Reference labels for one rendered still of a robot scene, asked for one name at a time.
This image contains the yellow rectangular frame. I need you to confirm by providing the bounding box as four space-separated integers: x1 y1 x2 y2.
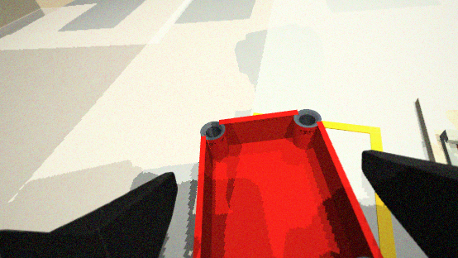
322 121 396 258

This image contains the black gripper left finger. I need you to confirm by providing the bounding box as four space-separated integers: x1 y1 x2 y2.
0 172 178 258

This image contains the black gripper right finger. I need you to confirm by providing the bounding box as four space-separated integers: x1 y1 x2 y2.
360 150 458 258

